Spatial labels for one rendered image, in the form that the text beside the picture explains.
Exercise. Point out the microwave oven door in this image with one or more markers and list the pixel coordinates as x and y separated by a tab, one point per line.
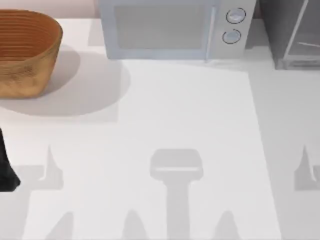
160	27

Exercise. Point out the round microwave knob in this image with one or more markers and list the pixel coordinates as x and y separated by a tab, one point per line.
231	36
235	15

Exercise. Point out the pale microwave oven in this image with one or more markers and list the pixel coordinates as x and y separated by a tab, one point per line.
247	22

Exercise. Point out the brown wicker basket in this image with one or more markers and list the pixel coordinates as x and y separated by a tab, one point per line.
27	72

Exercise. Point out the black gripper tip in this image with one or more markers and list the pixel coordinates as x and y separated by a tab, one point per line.
6	172

